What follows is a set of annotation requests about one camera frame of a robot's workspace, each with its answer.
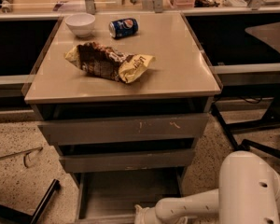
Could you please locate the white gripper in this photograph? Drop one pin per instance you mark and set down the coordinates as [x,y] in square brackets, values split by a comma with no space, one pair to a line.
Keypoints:
[145,215]

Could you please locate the grey bottom drawer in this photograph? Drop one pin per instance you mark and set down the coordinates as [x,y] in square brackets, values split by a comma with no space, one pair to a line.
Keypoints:
[110,197]

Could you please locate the grey drawer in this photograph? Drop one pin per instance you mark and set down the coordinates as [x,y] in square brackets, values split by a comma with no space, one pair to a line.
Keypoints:
[123,129]
[110,197]
[127,161]

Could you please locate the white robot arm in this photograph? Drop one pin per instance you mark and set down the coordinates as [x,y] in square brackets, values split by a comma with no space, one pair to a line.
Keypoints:
[248,193]

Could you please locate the grey middle drawer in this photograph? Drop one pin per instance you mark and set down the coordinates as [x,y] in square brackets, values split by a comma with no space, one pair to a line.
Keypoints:
[127,161]

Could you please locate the grey top drawer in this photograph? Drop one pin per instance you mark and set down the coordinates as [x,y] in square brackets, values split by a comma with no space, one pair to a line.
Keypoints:
[123,129]

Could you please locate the grey drawer cabinet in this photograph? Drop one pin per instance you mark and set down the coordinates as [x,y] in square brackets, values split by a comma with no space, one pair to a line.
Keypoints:
[113,105]

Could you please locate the black office chair base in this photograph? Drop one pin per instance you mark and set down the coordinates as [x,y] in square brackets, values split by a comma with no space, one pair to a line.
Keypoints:
[247,144]

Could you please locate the thin metal rod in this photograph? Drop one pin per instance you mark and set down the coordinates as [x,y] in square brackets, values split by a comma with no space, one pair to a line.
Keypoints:
[24,153]

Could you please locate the black stand leg left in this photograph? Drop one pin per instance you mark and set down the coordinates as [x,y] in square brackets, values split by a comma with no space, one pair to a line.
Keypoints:
[32,211]

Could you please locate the brown yellow chip bag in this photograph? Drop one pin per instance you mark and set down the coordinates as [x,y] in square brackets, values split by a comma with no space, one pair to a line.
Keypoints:
[106,62]

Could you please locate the blue pepsi can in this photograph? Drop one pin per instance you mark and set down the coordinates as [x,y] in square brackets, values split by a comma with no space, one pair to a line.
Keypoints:
[123,28]

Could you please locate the white bowl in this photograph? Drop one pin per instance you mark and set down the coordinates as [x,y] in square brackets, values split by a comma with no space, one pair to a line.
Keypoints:
[80,24]

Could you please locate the black desk frame leg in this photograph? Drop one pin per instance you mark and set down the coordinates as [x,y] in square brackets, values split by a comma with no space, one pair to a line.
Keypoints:
[266,122]

